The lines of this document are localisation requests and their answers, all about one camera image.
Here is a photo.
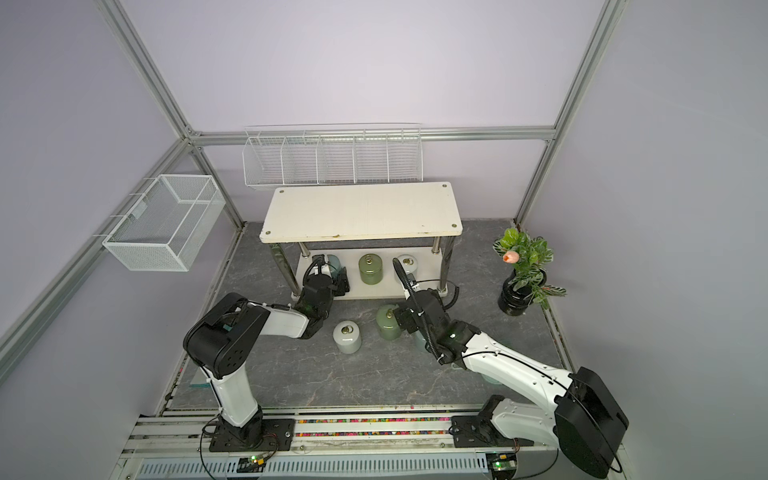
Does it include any small white tea canister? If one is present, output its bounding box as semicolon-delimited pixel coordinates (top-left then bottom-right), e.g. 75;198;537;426
397;254;418;277

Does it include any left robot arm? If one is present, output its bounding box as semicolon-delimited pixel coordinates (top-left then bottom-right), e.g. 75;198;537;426
183;255;350;444

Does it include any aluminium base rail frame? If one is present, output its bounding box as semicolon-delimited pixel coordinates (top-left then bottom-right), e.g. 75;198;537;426
107;405;631;480

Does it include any white two-tier shelf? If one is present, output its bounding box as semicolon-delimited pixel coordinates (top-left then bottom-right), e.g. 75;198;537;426
260;182;463;300

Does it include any white mesh basket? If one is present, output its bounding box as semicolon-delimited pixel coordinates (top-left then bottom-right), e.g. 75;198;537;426
102;174;225;272

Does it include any large light blue tea canister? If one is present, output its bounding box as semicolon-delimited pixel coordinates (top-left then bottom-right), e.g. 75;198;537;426
412;331;429;353

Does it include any white slotted cable duct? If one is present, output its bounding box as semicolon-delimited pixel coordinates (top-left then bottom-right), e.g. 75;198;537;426
132;453;491;479

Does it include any small blue tea canister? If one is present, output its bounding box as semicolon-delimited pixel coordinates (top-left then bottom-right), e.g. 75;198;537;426
325;254;342;278

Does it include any large green tea canister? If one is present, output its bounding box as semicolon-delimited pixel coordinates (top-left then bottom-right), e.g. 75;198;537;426
376;304;402;341

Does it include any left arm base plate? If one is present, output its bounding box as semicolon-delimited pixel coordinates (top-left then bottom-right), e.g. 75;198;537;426
208;417;296;453

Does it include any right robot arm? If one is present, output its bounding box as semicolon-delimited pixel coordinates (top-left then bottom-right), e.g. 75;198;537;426
392;258;629;479

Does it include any potted plant with pink flower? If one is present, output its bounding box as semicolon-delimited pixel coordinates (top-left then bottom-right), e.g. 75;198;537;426
493;227;567;316

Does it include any small green tea canister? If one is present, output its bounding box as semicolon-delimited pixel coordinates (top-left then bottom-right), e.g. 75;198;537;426
358;253;383;285

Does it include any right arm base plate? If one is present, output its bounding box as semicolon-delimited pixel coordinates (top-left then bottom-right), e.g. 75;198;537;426
448;415;535;448

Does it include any large white tea canister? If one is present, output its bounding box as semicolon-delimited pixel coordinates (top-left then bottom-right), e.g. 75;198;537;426
333;320;362;355

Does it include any white wire divided basket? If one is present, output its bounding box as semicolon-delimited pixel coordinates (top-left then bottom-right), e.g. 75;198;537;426
241;127;424;189

